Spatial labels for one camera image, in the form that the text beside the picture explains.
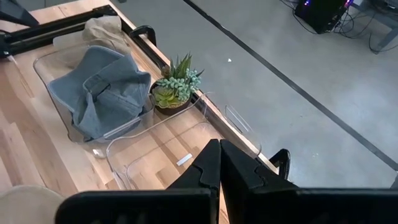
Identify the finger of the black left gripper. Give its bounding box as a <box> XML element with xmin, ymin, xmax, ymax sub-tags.
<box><xmin>0</xmin><ymin>0</ymin><xmax>40</xmax><ymax>27</ymax></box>

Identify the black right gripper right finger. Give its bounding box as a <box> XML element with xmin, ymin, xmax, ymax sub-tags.
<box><xmin>220</xmin><ymin>139</ymin><xmax>398</xmax><ymax>224</ymax></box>

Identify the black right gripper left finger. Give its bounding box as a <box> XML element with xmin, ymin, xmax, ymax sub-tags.
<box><xmin>55</xmin><ymin>139</ymin><xmax>222</xmax><ymax>224</ymax></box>

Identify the blue denim hat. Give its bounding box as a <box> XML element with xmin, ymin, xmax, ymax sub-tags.
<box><xmin>72</xmin><ymin>54</ymin><xmax>152</xmax><ymax>141</ymax></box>
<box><xmin>47</xmin><ymin>45</ymin><xmax>127</xmax><ymax>116</ymax></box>

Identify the beige cloth hat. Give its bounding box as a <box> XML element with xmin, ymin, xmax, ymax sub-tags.
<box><xmin>81</xmin><ymin>15</ymin><xmax>132</xmax><ymax>56</ymax></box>
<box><xmin>0</xmin><ymin>185</ymin><xmax>65</xmax><ymax>224</ymax></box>

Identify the white rectangular sticker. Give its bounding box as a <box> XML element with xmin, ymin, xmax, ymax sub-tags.
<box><xmin>176</xmin><ymin>152</ymin><xmax>193</xmax><ymax>167</ymax></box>

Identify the black table clamp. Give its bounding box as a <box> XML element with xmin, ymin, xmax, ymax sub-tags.
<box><xmin>269</xmin><ymin>148</ymin><xmax>292</xmax><ymax>180</ymax></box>
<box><xmin>129</xmin><ymin>24</ymin><xmax>157</xmax><ymax>47</ymax></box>

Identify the clear plastic bin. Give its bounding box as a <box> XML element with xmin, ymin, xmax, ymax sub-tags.
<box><xmin>32</xmin><ymin>37</ymin><xmax>156</xmax><ymax>153</ymax></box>
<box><xmin>105</xmin><ymin>91</ymin><xmax>262</xmax><ymax>191</ymax></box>

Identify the succulent plant in brown pot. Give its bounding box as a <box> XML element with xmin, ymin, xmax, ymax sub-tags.
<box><xmin>150</xmin><ymin>52</ymin><xmax>205</xmax><ymax>116</ymax></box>

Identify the black computer tower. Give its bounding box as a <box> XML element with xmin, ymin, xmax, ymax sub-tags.
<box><xmin>294</xmin><ymin>0</ymin><xmax>354</xmax><ymax>34</ymax></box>

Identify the grey desk leg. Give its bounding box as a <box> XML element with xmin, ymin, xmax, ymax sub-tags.
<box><xmin>351</xmin><ymin>0</ymin><xmax>398</xmax><ymax>54</ymax></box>

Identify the black cable bundle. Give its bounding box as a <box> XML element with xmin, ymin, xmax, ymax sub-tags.
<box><xmin>331</xmin><ymin>6</ymin><xmax>377</xmax><ymax>40</ymax></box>

